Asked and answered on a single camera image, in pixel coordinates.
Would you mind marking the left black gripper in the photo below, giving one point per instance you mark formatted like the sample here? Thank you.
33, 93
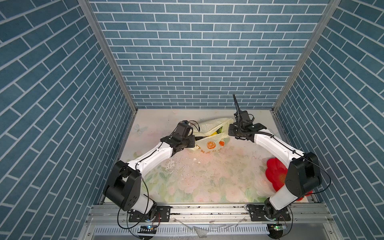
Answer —
191, 144

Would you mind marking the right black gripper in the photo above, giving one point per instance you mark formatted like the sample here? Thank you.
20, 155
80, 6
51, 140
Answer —
231, 130

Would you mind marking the yellow plastic fruit-print bag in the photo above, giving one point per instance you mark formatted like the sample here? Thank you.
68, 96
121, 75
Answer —
207, 140

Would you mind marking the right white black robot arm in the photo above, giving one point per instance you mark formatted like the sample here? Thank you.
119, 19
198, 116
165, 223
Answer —
304, 172

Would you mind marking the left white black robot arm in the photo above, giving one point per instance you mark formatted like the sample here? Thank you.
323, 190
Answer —
123, 186

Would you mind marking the green fake grape bunch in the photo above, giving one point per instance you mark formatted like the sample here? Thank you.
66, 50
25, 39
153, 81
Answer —
220, 130

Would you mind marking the red flower-shaped plate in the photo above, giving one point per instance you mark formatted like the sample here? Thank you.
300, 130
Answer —
276, 173

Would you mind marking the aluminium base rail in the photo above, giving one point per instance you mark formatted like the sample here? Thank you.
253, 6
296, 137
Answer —
196, 221

